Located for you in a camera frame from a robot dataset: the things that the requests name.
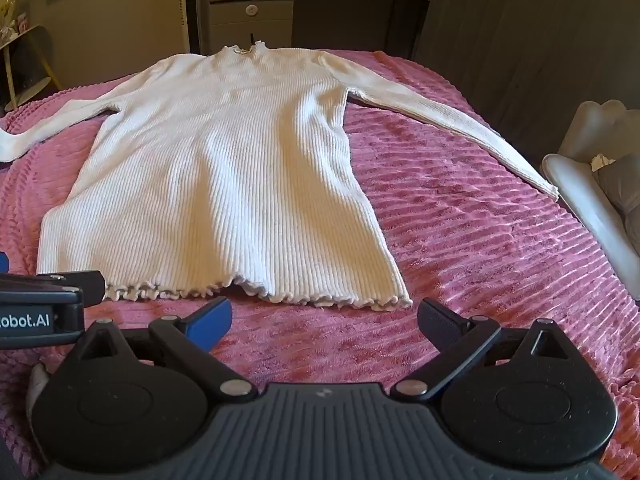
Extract pink ribbed blanket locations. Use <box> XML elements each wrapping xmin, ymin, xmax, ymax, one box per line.
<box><xmin>0</xmin><ymin>50</ymin><xmax>640</xmax><ymax>480</ymax></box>

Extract wooden side shelf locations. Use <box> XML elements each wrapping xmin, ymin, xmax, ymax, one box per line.
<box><xmin>0</xmin><ymin>25</ymin><xmax>64</xmax><ymax>111</ymax></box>

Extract grey cushion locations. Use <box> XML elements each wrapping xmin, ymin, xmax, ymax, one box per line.
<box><xmin>597</xmin><ymin>152</ymin><xmax>640</xmax><ymax>261</ymax></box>

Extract white towel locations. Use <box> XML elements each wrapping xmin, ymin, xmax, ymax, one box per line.
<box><xmin>0</xmin><ymin>40</ymin><xmax>560</xmax><ymax>308</ymax></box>

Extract grey small cabinet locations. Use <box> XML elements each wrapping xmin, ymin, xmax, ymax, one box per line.
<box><xmin>209</xmin><ymin>0</ymin><xmax>295</xmax><ymax>56</ymax></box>

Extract white armchair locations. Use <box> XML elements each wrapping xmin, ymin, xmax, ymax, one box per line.
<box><xmin>541</xmin><ymin>100</ymin><xmax>640</xmax><ymax>302</ymax></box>

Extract grey curtain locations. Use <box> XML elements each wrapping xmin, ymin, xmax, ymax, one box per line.
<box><xmin>414</xmin><ymin>0</ymin><xmax>640</xmax><ymax>161</ymax></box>

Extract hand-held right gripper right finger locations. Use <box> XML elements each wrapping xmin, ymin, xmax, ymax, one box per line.
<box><xmin>390</xmin><ymin>297</ymin><xmax>571</xmax><ymax>403</ymax></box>

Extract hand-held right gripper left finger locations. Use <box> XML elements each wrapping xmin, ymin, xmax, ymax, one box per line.
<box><xmin>75</xmin><ymin>296</ymin><xmax>258</xmax><ymax>404</ymax></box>

